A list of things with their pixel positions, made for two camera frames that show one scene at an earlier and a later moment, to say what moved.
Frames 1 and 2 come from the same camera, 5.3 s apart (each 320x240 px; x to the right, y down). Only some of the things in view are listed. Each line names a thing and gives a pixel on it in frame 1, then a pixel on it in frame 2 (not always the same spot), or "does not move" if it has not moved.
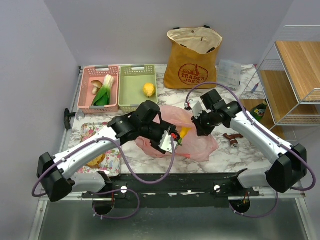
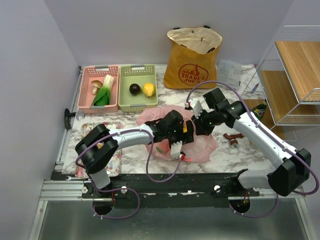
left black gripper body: (154, 133) → (177, 135)
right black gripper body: (206, 122) does not move
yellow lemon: (149, 89) does not move
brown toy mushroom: (97, 85) does not move
